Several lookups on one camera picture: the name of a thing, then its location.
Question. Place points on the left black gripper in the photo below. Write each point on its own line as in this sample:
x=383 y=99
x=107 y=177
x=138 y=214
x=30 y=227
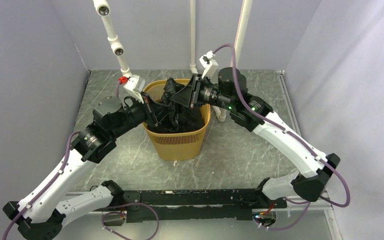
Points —
x=156 y=111

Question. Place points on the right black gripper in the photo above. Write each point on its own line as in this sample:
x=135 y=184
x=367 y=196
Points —
x=189 y=96

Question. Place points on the black trash bag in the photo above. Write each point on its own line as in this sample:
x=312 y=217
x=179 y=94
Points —
x=178 y=119

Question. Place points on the yellow plastic trash bin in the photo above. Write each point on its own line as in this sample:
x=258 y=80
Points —
x=180 y=146

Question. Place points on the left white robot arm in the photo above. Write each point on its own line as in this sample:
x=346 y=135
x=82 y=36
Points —
x=44 y=212

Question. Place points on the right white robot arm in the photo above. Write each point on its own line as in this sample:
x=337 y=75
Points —
x=257 y=116

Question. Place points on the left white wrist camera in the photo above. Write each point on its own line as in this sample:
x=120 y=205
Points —
x=133 y=85

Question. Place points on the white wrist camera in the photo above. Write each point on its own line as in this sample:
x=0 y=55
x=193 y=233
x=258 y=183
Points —
x=208 y=61
x=133 y=85

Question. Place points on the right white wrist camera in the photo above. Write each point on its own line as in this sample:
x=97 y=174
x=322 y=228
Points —
x=208 y=61

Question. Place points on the white PVC pipe frame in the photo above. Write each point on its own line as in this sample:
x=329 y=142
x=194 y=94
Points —
x=103 y=9

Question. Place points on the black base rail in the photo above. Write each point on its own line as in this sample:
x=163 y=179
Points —
x=193 y=204

